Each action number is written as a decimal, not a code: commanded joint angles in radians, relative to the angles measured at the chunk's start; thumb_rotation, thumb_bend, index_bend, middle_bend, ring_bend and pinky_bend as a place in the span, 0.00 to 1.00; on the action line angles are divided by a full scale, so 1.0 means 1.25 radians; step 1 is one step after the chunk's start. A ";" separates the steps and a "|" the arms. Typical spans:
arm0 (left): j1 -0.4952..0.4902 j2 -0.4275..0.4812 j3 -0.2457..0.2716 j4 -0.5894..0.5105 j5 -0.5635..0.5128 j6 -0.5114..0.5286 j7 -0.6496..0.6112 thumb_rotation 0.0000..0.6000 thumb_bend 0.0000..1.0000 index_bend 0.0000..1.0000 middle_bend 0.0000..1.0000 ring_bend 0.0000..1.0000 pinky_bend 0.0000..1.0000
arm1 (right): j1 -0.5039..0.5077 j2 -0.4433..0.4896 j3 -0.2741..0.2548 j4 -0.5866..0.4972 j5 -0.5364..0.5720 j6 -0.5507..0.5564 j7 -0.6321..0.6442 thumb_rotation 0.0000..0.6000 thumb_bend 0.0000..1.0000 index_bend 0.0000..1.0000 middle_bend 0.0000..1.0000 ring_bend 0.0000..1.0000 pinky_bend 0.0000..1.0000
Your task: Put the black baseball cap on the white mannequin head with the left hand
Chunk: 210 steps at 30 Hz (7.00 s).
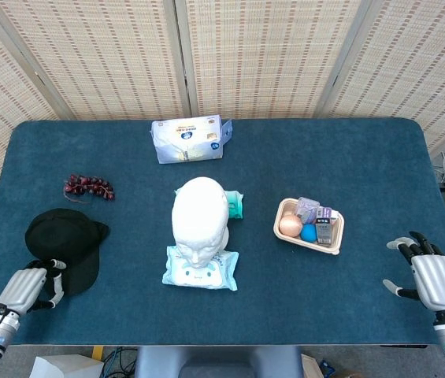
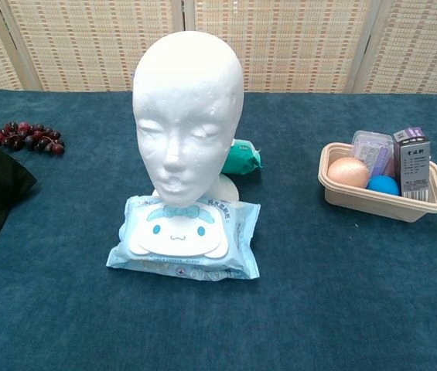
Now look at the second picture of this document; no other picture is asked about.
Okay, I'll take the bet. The white foam mannequin head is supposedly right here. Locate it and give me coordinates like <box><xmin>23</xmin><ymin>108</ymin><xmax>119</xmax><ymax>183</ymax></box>
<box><xmin>131</xmin><ymin>31</ymin><xmax>245</xmax><ymax>206</ymax></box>

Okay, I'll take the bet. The green tissue pack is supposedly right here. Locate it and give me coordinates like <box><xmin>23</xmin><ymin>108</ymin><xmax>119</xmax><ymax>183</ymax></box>
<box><xmin>220</xmin><ymin>138</ymin><xmax>265</xmax><ymax>175</ymax></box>

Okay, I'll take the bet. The blue cartoon wet wipes pack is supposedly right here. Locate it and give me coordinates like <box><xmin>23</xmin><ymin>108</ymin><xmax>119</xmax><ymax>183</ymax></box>
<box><xmin>105</xmin><ymin>194</ymin><xmax>261</xmax><ymax>283</ymax></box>

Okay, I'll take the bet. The peach pink ball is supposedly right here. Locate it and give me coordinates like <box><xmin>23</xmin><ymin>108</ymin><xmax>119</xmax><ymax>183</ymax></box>
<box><xmin>326</xmin><ymin>157</ymin><xmax>370</xmax><ymax>189</ymax></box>

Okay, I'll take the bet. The blue felt table cover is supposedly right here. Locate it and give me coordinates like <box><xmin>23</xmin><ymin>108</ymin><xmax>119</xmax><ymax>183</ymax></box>
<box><xmin>0</xmin><ymin>89</ymin><xmax>437</xmax><ymax>371</ymax></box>

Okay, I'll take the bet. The clear purple plastic box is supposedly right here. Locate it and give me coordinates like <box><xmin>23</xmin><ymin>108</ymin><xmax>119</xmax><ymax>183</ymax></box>
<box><xmin>350</xmin><ymin>130</ymin><xmax>395</xmax><ymax>179</ymax></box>

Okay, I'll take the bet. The beige plastic tray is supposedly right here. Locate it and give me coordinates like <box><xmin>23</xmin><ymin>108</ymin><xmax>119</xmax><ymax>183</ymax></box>
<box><xmin>317</xmin><ymin>141</ymin><xmax>437</xmax><ymax>223</ymax></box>

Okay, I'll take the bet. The blue ball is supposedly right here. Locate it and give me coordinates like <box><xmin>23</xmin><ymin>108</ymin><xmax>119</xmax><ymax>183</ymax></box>
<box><xmin>366</xmin><ymin>175</ymin><xmax>401</xmax><ymax>196</ymax></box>

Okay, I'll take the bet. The dark red grape bunch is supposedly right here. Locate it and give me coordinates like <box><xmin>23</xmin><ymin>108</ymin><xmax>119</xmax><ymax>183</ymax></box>
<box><xmin>0</xmin><ymin>121</ymin><xmax>66</xmax><ymax>156</ymax></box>

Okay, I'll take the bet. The grey purple carton box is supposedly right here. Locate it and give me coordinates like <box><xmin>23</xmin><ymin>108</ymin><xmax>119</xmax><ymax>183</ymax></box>
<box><xmin>391</xmin><ymin>125</ymin><xmax>432</xmax><ymax>202</ymax></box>

